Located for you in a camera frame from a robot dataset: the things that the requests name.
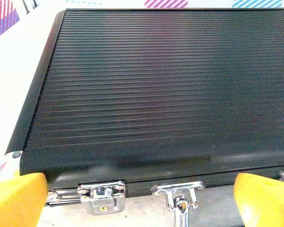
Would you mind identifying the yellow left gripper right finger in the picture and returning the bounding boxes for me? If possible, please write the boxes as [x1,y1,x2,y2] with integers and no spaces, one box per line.
[233,172,284,227]

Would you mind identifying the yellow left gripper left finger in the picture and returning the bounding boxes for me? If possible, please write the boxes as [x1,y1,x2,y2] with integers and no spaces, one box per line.
[0,172,49,227]

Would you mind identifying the black ribbed case chrome latches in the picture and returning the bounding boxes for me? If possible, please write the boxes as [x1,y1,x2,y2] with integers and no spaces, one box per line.
[0,8,284,227]

